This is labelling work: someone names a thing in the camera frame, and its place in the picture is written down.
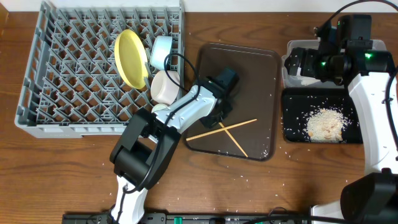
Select rice and food scraps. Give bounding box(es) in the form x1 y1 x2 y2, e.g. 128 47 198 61
303 108 351 142

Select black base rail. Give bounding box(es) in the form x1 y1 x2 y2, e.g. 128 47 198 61
61 212 312 224

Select black waste tray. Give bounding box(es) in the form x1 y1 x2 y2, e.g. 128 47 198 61
281 88 363 144

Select clear plastic bin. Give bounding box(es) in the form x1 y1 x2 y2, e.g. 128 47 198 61
281 39 388 89

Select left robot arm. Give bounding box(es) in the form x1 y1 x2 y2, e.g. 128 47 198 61
108 68 239 223

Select white plastic cup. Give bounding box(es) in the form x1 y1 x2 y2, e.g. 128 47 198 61
151 103 168 113

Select yellow plate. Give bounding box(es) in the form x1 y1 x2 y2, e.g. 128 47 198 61
114 29 148 89

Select grey dish rack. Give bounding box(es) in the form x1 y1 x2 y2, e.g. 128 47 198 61
14 1 185 138

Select wooden chopstick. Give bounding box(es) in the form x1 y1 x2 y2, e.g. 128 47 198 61
186 119 257 141
219 122 248 157

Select light blue bowl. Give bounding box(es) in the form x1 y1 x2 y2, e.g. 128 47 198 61
150 35 172 70

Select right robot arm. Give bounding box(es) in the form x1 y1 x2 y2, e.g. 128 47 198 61
282 14 397 223

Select dark brown serving tray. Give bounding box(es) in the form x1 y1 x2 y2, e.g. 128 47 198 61
183 43 281 161

